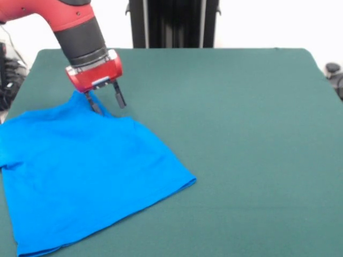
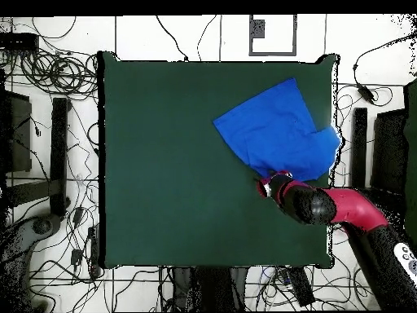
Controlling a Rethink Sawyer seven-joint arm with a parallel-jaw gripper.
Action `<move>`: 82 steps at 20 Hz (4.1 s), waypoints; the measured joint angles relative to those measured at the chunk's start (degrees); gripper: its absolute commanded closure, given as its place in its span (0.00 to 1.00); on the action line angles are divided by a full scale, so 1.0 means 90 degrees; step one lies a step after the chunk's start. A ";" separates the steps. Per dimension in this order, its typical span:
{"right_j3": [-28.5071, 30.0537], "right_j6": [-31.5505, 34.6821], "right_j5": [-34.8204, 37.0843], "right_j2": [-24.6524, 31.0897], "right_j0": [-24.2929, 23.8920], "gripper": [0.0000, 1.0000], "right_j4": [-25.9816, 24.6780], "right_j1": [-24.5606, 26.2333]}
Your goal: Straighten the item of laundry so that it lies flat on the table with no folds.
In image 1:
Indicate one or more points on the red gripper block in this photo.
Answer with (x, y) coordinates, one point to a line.
(96, 75)

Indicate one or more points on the blue shirt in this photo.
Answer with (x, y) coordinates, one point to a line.
(80, 174)

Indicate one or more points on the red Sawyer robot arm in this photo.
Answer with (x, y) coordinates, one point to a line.
(75, 26)

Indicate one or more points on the dark green table cloth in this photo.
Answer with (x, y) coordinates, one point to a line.
(241, 134)

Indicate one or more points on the grey stand foot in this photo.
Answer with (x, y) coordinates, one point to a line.
(333, 68)

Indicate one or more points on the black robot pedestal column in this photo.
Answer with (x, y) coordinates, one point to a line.
(174, 26)

